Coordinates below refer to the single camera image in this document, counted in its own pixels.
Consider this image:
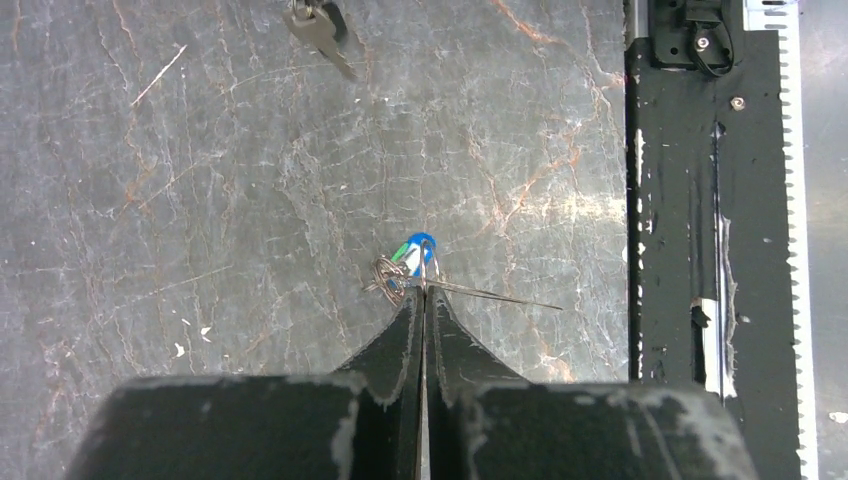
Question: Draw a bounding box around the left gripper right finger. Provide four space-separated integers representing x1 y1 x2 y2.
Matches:
425 287 757 479

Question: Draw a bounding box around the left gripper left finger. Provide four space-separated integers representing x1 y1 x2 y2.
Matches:
66 287 424 479

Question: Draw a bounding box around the metal key organizer plate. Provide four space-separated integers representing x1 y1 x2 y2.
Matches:
363 246 564 311

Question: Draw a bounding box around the green key tag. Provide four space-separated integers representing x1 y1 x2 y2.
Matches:
390 242 409 263

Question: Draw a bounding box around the blue key tag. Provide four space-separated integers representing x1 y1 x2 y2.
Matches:
396 232 437 277

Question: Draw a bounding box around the black key tag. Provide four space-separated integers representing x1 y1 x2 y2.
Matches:
283 0 357 81

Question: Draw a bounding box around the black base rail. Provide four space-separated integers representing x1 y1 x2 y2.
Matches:
625 1 816 479

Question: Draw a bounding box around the grey slotted cable duct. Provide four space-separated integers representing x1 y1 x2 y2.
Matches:
744 1 819 479

